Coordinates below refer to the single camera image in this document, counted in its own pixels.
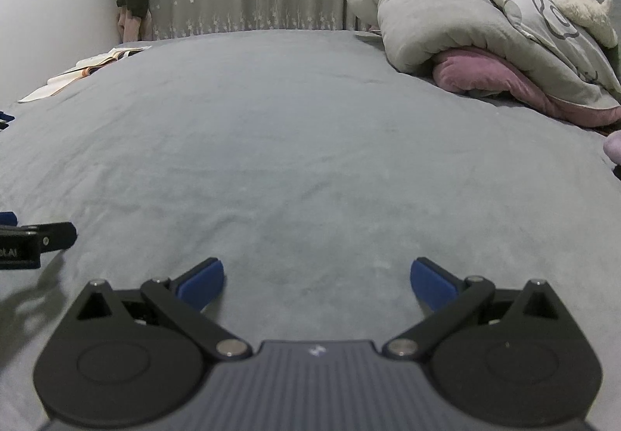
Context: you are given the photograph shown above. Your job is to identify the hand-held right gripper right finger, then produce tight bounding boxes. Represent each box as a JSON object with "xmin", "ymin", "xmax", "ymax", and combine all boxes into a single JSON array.
[{"xmin": 382, "ymin": 257, "xmax": 566, "ymax": 360}]

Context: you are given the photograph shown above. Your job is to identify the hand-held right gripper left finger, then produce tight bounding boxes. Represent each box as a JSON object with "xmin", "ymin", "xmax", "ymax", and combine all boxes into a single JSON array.
[{"xmin": 75, "ymin": 257, "xmax": 253, "ymax": 360}]

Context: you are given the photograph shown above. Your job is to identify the white booklet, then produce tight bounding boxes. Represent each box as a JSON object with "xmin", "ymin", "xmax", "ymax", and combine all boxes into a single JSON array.
[{"xmin": 18, "ymin": 67, "xmax": 93, "ymax": 103}]

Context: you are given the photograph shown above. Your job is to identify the pink blanket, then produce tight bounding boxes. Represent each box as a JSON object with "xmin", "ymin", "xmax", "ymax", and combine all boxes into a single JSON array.
[{"xmin": 432, "ymin": 47, "xmax": 621, "ymax": 128}]

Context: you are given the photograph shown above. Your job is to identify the pink hanging garment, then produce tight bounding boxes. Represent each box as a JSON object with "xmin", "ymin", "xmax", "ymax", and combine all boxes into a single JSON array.
[{"xmin": 115, "ymin": 6, "xmax": 153, "ymax": 43}]

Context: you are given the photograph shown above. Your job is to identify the folded lilac garment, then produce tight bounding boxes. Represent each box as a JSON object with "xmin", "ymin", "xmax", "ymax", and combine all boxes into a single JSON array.
[{"xmin": 603, "ymin": 130, "xmax": 621, "ymax": 167}]

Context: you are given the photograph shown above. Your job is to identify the grey quilt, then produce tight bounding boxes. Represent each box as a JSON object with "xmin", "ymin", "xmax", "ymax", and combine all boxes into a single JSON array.
[{"xmin": 346, "ymin": 0, "xmax": 621, "ymax": 110}]

